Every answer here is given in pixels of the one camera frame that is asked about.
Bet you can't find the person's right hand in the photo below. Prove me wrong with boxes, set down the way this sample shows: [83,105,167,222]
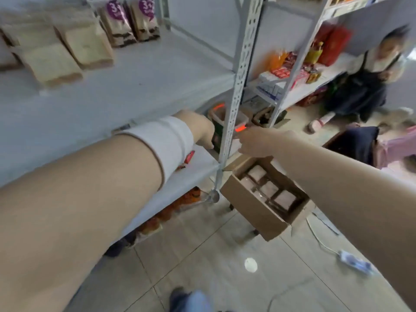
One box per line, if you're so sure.
[235,127,293,158]

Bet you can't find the person's left hand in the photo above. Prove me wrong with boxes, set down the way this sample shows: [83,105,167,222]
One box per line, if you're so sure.
[174,110,216,150]

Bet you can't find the person's left forearm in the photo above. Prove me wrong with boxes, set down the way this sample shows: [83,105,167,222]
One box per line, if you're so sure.
[0,135,164,312]

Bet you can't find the person's right forearm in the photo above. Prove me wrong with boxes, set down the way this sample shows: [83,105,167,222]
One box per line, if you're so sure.
[276,131,416,310]

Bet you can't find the green crate with orange rim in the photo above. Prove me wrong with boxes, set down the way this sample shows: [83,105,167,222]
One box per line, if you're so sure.
[208,102,249,154]

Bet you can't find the white wristband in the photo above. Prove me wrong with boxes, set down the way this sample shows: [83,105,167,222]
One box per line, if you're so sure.
[115,116,195,189]

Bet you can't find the stack of white blue boxes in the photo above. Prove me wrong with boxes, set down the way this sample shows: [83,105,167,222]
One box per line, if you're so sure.
[257,71,286,101]

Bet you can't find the brown cardboard box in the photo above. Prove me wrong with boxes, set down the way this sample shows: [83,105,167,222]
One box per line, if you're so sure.
[220,155,316,242]

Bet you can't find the row of orange snack packets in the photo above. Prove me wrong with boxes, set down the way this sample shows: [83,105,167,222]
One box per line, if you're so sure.
[136,187,203,238]

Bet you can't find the white metal shelf rack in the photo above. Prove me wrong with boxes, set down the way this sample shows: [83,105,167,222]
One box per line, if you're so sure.
[0,0,264,254]
[240,0,416,128]

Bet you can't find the dark stool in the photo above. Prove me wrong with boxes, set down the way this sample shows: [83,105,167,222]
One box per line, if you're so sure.
[228,203,260,237]

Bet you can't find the orange snack packet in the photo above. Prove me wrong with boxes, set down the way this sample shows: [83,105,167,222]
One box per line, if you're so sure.
[267,50,290,72]

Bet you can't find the yellow bottle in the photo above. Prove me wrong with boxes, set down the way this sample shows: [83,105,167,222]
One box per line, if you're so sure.
[305,41,324,65]

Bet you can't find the brown bag with purple label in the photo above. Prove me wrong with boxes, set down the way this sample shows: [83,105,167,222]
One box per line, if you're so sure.
[97,0,137,48]
[128,0,161,42]

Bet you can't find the red gift bags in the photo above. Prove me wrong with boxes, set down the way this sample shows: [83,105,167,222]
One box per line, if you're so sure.
[314,23,353,67]

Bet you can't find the clear packet of sliced bread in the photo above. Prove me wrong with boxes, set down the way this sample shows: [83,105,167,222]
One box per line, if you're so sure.
[54,23,115,70]
[0,22,58,46]
[11,42,84,89]

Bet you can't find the pink cloth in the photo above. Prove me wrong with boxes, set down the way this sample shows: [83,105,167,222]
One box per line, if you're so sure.
[374,125,416,169]

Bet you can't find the person's blue trouser leg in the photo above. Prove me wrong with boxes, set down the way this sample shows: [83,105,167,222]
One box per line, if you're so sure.
[169,287,229,312]

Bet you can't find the white power strip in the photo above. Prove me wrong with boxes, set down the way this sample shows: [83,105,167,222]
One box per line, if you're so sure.
[338,250,375,275]

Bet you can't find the white power cable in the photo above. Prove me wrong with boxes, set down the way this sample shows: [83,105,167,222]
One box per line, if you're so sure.
[305,218,340,256]

